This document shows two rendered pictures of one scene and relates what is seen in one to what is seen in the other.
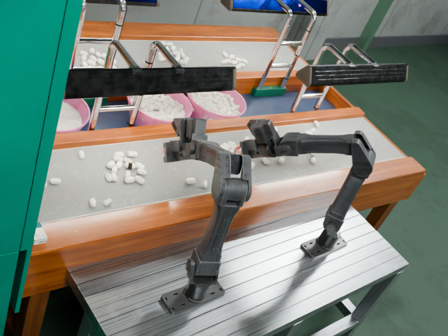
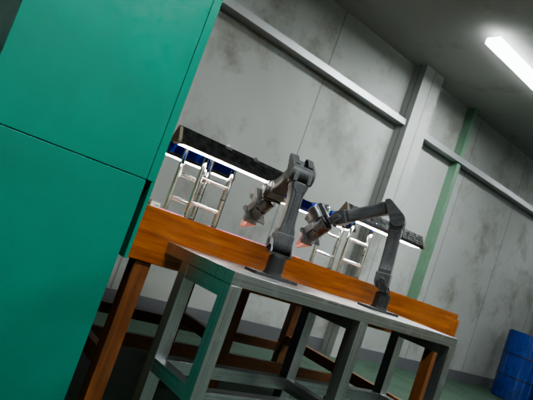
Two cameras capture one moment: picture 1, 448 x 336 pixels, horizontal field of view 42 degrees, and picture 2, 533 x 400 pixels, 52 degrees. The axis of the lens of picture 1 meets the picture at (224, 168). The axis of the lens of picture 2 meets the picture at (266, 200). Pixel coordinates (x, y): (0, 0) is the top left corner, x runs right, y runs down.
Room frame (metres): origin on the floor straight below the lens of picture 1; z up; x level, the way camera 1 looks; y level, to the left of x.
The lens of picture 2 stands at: (-0.69, -0.45, 0.76)
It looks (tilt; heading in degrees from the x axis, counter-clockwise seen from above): 5 degrees up; 15
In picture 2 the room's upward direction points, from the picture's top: 19 degrees clockwise
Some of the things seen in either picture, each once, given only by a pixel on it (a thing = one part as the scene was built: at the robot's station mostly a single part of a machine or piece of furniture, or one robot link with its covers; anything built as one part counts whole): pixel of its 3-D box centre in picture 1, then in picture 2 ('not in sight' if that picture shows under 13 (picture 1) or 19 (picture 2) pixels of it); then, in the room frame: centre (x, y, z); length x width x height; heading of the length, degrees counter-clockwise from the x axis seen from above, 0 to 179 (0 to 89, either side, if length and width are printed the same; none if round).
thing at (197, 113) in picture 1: (213, 106); not in sight; (2.13, 0.15, 0.72); 0.27 x 0.27 x 0.10
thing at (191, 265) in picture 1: (202, 271); (279, 248); (1.17, -0.06, 0.77); 0.09 x 0.06 x 0.06; 120
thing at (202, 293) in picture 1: (197, 287); (274, 267); (1.16, -0.07, 0.71); 0.20 x 0.07 x 0.08; 142
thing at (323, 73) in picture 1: (358, 71); (385, 226); (2.25, -0.34, 1.08); 0.62 x 0.08 x 0.07; 138
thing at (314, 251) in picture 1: (328, 238); (381, 301); (1.63, -0.44, 0.71); 0.20 x 0.07 x 0.08; 142
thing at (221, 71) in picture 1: (153, 78); (238, 160); (1.53, 0.31, 1.08); 0.62 x 0.08 x 0.07; 138
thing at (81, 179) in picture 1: (235, 159); not in sight; (1.82, -0.03, 0.73); 1.81 x 0.30 x 0.02; 138
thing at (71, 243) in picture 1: (260, 208); (319, 288); (1.68, -0.18, 0.67); 1.81 x 0.12 x 0.19; 138
